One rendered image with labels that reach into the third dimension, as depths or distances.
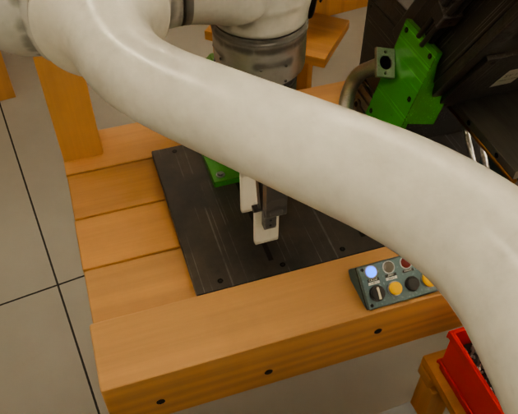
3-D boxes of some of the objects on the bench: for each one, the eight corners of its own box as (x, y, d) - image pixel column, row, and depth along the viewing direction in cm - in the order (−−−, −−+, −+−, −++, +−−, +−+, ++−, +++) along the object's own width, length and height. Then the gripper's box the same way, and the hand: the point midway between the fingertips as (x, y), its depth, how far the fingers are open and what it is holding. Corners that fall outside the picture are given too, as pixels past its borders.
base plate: (674, 174, 144) (678, 167, 143) (197, 301, 121) (196, 294, 119) (559, 70, 172) (561, 63, 170) (152, 157, 148) (150, 150, 147)
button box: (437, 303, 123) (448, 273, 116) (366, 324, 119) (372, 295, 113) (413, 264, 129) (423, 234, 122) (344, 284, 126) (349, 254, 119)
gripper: (199, 25, 68) (210, 183, 86) (250, 129, 57) (252, 287, 74) (266, 14, 70) (264, 171, 87) (329, 112, 58) (312, 270, 76)
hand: (258, 206), depth 78 cm, fingers open, 5 cm apart
